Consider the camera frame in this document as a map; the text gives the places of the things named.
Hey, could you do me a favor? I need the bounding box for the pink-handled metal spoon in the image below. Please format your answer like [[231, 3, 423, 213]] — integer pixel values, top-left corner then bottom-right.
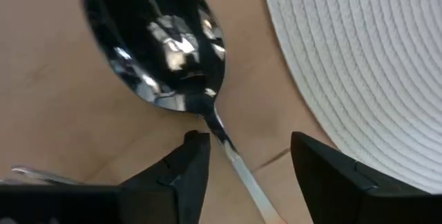
[[78, 0, 288, 224]]

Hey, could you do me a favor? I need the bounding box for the white round woven placemat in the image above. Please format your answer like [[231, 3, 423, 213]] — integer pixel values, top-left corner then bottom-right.
[[259, 0, 442, 195]]

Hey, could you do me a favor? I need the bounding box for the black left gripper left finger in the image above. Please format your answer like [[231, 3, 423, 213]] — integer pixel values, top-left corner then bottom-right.
[[0, 129, 212, 224]]

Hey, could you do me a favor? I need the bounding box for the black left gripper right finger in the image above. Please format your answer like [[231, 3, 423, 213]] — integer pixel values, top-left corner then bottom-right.
[[290, 131, 442, 224]]

